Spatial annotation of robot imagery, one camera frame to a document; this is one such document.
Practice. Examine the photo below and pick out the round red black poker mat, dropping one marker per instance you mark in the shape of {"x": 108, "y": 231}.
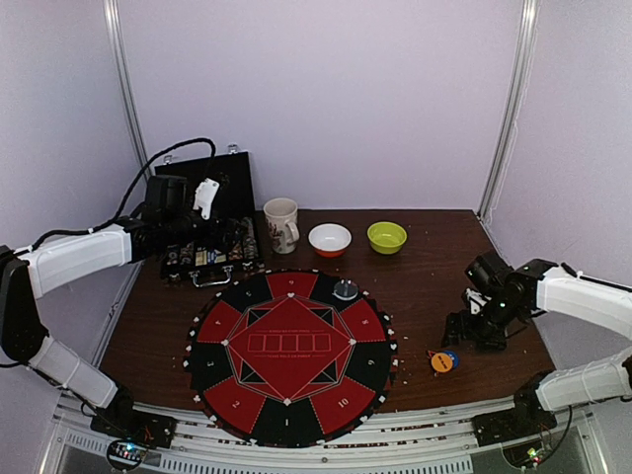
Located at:
{"x": 279, "y": 360}

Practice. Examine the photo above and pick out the white floral ceramic mug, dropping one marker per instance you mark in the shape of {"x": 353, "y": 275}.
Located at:
{"x": 281, "y": 214}

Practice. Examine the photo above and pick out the aluminium frame post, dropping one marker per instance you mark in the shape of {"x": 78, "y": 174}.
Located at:
{"x": 130, "y": 113}
{"x": 523, "y": 56}

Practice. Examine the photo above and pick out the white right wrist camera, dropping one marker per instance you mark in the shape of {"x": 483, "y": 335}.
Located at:
{"x": 474, "y": 300}

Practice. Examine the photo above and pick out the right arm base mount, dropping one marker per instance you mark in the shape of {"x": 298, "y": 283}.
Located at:
{"x": 511, "y": 424}

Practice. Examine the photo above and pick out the clear dealer button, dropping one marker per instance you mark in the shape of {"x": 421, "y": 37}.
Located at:
{"x": 345, "y": 290}

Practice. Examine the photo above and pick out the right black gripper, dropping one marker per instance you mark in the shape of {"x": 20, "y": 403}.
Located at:
{"x": 467, "y": 322}

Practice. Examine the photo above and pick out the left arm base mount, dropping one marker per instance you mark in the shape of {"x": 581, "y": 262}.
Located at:
{"x": 148, "y": 429}

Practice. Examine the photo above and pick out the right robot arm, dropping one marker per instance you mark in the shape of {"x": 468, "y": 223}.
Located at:
{"x": 501, "y": 294}

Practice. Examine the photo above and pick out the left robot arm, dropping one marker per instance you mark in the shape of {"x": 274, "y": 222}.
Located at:
{"x": 169, "y": 216}

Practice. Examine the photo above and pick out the lime green bowl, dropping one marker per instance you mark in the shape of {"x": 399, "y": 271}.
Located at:
{"x": 386, "y": 238}

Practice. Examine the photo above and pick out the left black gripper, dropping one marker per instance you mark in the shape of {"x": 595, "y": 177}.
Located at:
{"x": 226, "y": 243}

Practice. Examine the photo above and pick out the white orange bowl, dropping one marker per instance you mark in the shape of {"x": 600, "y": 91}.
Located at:
{"x": 330, "y": 240}

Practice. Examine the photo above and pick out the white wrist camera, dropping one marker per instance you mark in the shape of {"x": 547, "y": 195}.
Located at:
{"x": 474, "y": 300}
{"x": 205, "y": 194}

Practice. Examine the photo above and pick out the blue small blind button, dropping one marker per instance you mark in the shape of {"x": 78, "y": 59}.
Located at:
{"x": 454, "y": 357}

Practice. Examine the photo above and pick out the right aluminium frame post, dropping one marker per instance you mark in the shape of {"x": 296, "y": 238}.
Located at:
{"x": 523, "y": 56}

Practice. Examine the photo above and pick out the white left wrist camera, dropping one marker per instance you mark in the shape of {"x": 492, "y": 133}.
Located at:
{"x": 205, "y": 194}

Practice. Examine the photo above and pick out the black poker chip case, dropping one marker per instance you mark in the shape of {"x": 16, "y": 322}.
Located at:
{"x": 235, "y": 198}

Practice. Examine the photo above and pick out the left aluminium frame post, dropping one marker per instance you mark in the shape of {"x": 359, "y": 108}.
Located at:
{"x": 130, "y": 113}

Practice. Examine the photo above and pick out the orange big blind button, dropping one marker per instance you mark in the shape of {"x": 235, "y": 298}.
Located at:
{"x": 441, "y": 363}

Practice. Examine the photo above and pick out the aluminium front rail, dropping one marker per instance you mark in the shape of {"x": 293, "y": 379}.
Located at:
{"x": 441, "y": 440}

